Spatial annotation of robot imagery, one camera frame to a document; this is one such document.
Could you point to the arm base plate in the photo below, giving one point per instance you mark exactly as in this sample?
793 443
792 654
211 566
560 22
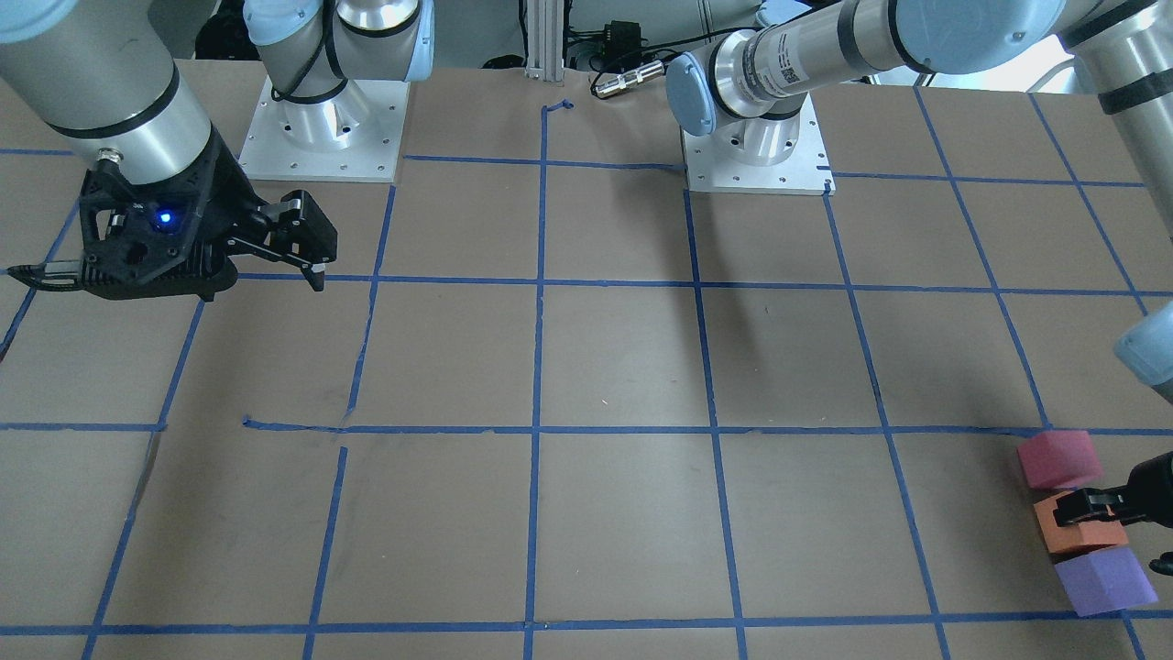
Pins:
355 137
761 155

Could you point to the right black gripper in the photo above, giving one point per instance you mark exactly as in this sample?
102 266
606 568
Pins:
231 203

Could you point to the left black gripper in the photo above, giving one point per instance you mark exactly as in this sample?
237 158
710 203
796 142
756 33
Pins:
1151 489

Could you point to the red foam block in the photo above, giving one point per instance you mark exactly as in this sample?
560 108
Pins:
1059 459

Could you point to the purple foam block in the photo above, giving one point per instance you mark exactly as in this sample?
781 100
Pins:
1105 580

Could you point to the brown paper mat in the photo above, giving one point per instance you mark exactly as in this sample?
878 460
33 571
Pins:
556 402

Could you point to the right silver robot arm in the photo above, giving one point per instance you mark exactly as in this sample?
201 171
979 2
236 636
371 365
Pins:
98 74

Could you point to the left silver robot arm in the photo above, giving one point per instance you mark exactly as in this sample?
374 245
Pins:
766 72

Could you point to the aluminium frame post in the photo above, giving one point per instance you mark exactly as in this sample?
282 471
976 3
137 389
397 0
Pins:
544 36

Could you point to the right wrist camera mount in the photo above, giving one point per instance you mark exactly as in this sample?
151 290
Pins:
160 239

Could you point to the orange foam block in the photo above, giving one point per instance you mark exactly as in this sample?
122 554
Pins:
1081 537

